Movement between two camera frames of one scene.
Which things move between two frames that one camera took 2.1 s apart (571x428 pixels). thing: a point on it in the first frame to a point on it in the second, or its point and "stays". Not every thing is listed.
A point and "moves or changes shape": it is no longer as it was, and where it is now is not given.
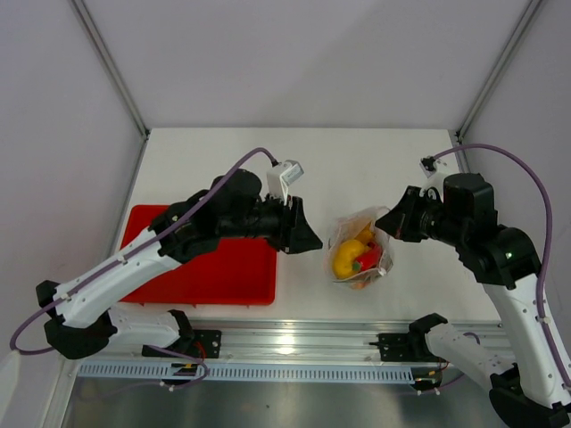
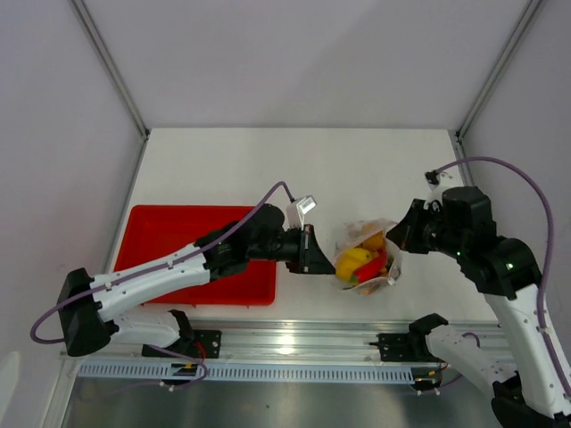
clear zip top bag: x=358 y=251 moves or changes shape
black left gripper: x=303 y=237 to x=310 y=258
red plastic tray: x=236 y=271 stays
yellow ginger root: x=367 y=235 to x=376 y=242
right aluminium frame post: x=530 y=10 stays
